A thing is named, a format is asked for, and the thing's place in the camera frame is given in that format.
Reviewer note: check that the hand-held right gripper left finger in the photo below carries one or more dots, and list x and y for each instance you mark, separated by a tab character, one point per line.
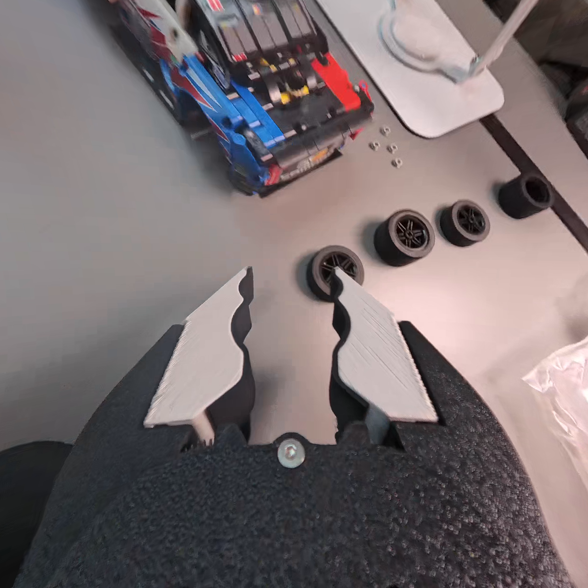
202	358

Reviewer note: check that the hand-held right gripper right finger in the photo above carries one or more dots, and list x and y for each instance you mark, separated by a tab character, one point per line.
381	363

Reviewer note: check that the black toy wheel with rim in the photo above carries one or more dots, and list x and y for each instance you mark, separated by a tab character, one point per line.
464	227
328	266
404	236

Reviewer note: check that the grey desk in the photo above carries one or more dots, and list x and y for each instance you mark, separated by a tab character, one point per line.
92	206

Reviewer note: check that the clear plastic bag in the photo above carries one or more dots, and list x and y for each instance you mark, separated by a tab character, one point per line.
565	395

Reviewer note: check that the person's black clothing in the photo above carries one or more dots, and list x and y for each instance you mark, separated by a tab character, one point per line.
27	482

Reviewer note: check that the black rubber toy tyre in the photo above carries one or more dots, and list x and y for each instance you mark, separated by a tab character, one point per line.
523	197

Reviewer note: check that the blue white toy race car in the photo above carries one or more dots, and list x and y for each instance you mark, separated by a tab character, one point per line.
257	92

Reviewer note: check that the white lamp base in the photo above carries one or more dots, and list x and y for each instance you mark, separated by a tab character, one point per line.
413	92

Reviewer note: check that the silver monitor stand pole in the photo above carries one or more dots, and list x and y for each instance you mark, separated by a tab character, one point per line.
500	36

